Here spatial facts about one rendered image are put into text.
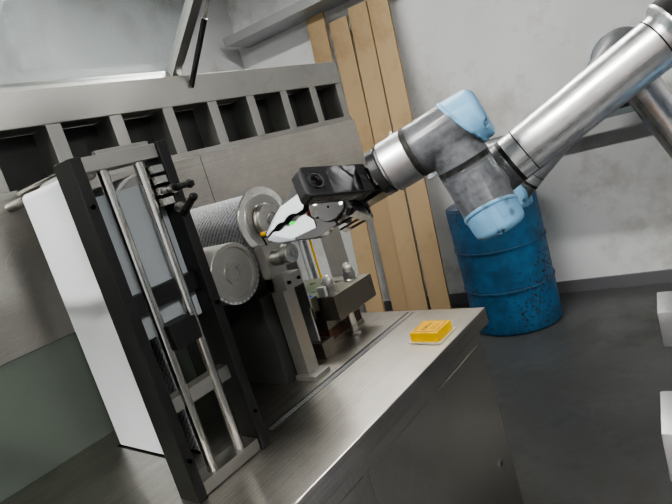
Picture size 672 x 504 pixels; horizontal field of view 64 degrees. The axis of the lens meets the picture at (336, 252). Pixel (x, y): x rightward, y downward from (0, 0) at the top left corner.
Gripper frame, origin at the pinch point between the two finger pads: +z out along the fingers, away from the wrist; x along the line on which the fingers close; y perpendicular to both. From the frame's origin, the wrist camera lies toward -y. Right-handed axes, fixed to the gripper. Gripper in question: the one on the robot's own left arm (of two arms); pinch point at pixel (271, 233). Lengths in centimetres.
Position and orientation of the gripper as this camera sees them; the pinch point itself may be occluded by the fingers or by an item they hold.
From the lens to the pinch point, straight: 83.8
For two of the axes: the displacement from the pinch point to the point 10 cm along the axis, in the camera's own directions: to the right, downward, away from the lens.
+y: 4.7, 0.9, 8.8
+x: -3.7, -8.8, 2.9
